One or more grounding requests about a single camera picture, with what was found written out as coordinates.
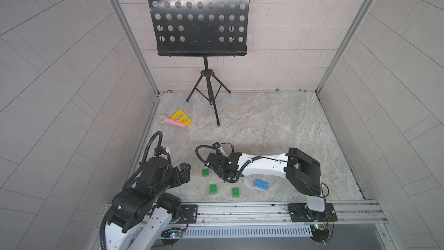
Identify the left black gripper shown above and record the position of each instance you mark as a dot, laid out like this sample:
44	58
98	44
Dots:
179	179

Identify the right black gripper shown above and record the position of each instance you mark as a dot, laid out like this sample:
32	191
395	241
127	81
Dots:
218	171

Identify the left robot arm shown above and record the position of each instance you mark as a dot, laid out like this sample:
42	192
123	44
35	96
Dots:
143	212

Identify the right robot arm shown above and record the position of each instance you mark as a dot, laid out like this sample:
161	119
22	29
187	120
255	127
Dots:
301	170

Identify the green lego brick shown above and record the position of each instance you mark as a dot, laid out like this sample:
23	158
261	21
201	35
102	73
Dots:
213	189
205	173
235	192

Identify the green lego brick front left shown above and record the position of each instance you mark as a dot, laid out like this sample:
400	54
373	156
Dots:
213	189

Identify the green lego brick front right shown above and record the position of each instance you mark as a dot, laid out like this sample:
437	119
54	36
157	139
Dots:
235	192

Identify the blue lego brick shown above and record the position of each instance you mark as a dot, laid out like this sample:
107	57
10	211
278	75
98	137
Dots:
260	184

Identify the left circuit board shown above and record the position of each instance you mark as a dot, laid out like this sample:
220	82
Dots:
173	233

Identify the circuit board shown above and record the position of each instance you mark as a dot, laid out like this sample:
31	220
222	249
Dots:
320	233
173	233

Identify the pink toy microphone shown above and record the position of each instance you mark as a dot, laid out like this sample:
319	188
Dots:
166	120

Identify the yellow triangle toy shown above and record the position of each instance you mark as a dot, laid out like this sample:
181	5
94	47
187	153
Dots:
181	117

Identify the right circuit board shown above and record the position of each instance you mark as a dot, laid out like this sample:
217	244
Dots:
320	233

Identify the black perforated music stand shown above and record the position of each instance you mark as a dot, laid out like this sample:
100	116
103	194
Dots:
201	28

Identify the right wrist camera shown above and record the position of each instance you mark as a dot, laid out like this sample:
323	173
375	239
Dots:
218	148

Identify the aluminium mounting rail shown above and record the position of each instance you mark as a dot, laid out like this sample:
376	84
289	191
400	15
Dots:
261	218

